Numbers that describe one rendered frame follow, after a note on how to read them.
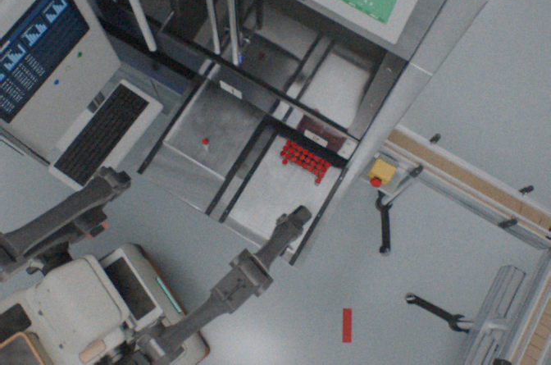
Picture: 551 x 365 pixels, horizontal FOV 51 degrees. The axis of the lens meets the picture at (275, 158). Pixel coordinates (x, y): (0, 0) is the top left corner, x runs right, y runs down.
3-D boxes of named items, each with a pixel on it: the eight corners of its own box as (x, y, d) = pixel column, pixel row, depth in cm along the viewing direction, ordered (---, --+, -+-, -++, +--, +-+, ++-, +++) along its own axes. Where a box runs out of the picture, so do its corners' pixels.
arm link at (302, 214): (277, 218, 175) (296, 239, 175) (304, 194, 179) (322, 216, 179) (268, 225, 186) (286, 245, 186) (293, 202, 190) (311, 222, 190)
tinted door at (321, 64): (242, 69, 183) (235, -40, 126) (362, 138, 179) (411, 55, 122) (241, 70, 183) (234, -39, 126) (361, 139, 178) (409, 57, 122)
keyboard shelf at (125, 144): (107, 69, 228) (106, 66, 226) (165, 107, 225) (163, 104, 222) (32, 160, 218) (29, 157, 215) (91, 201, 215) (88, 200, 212)
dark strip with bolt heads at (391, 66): (338, 150, 199) (389, 48, 123) (349, 157, 199) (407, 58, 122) (336, 152, 199) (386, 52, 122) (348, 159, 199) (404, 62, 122)
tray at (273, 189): (278, 136, 213) (278, 133, 209) (340, 171, 210) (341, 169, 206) (229, 216, 204) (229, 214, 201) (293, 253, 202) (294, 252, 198)
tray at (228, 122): (214, 69, 219) (213, 66, 215) (274, 103, 216) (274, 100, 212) (164, 143, 211) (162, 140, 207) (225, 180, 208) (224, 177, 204)
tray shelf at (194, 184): (203, 65, 221) (203, 63, 219) (364, 157, 213) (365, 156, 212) (131, 170, 210) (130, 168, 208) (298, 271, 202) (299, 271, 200)
